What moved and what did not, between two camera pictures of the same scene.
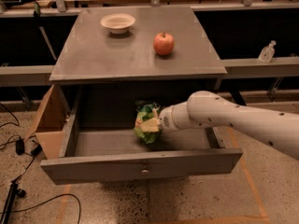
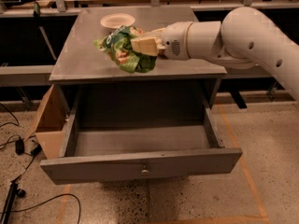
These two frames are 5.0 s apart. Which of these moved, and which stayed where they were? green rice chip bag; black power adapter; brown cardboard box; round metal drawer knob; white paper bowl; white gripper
Moved: white gripper; green rice chip bag
Stayed: round metal drawer knob; black power adapter; brown cardboard box; white paper bowl
